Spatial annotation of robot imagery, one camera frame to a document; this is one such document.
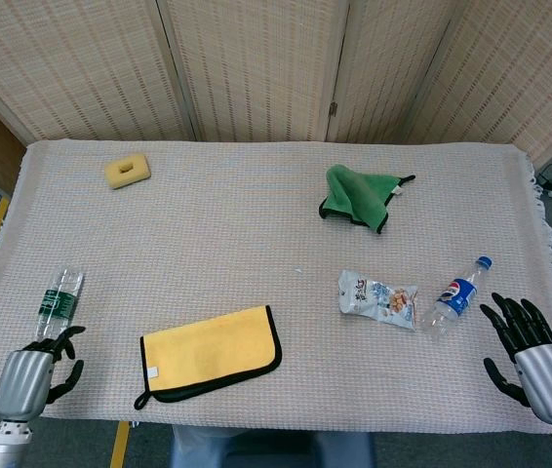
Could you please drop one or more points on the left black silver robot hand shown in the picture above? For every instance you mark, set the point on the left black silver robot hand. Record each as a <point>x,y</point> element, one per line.
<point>22,380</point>

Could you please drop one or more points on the grey and yellow towel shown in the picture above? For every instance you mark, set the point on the grey and yellow towel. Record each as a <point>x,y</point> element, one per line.
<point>208,351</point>

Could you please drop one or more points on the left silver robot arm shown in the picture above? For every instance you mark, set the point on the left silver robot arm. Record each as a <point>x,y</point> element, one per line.
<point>5,443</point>

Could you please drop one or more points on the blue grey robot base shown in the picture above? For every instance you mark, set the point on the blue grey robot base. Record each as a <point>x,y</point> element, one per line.
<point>276,448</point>

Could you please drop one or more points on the green cloth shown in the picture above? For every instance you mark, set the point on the green cloth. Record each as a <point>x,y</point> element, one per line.
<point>359,195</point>

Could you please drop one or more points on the clear bottle green label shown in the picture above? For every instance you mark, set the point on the clear bottle green label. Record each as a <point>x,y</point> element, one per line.
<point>59,302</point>

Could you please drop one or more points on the pepsi bottle blue cap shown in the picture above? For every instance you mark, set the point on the pepsi bottle blue cap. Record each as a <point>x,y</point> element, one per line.
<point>454,297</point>

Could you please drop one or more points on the white snack bag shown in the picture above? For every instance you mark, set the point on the white snack bag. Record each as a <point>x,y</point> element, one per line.
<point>378,302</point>

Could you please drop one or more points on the yellow sponge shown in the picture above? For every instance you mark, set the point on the yellow sponge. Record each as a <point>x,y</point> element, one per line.
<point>134,174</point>

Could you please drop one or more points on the pale woven tablecloth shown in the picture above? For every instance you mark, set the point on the pale woven tablecloth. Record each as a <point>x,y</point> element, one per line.
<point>256,209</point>

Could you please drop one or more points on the brass screen hinge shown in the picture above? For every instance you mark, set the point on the brass screen hinge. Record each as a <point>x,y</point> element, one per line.
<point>333,108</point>

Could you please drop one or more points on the woven folding screen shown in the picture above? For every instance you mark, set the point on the woven folding screen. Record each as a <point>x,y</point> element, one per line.
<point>256,63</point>

